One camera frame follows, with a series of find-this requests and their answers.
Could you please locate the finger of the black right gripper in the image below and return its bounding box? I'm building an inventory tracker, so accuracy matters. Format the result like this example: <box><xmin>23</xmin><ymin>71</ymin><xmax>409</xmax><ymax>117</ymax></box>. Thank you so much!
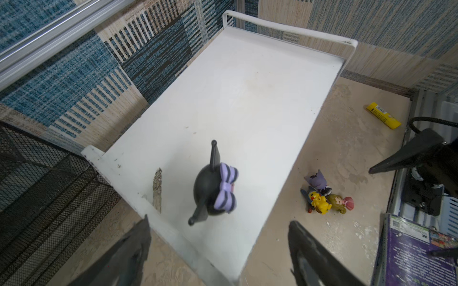
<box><xmin>369</xmin><ymin>129</ymin><xmax>444</xmax><ymax>174</ymax></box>

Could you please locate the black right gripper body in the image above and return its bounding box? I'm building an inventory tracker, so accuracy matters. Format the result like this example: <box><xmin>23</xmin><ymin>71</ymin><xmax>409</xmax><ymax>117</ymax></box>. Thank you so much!
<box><xmin>426</xmin><ymin>139</ymin><xmax>458</xmax><ymax>198</ymax></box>

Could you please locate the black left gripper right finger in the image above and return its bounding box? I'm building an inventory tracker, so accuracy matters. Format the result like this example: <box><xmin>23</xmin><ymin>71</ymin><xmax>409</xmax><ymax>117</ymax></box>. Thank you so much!
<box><xmin>288</xmin><ymin>220</ymin><xmax>363</xmax><ymax>286</ymax></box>

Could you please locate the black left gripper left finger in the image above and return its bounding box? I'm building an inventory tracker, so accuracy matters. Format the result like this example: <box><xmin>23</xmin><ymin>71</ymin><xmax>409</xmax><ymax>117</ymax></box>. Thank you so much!
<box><xmin>70</xmin><ymin>217</ymin><xmax>151</xmax><ymax>286</ymax></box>

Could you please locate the yellow toy figure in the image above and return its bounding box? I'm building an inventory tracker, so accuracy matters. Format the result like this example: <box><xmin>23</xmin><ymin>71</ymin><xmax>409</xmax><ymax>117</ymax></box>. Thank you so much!
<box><xmin>301</xmin><ymin>187</ymin><xmax>332</xmax><ymax>215</ymax></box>

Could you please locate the black purple Kuromi figurine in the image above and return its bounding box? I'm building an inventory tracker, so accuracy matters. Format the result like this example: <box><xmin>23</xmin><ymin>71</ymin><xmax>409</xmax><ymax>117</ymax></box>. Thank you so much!
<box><xmin>188</xmin><ymin>140</ymin><xmax>239</xmax><ymax>226</ymax></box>

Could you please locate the yellow small bottle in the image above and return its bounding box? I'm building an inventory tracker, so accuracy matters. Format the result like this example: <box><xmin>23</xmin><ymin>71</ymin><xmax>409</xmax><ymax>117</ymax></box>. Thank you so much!
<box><xmin>366</xmin><ymin>102</ymin><xmax>401</xmax><ymax>130</ymax></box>

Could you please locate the doll toy figure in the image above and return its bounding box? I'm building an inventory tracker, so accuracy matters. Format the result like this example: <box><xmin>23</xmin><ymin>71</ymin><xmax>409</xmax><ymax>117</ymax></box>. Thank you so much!
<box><xmin>326</xmin><ymin>194</ymin><xmax>355</xmax><ymax>214</ymax></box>

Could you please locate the purple toy figure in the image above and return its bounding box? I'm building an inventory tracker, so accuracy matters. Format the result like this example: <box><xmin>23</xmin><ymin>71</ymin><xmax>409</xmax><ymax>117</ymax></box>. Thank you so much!
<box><xmin>305</xmin><ymin>170</ymin><xmax>332</xmax><ymax>196</ymax></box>

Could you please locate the purple toy package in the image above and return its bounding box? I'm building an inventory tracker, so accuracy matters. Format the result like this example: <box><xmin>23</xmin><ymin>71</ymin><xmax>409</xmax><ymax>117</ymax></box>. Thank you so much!
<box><xmin>370</xmin><ymin>213</ymin><xmax>458</xmax><ymax>286</ymax></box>

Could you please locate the black wire mesh shelf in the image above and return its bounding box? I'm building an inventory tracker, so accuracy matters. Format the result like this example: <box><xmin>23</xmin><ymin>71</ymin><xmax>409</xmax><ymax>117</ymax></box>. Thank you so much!
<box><xmin>1</xmin><ymin>123</ymin><xmax>120</xmax><ymax>286</ymax></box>

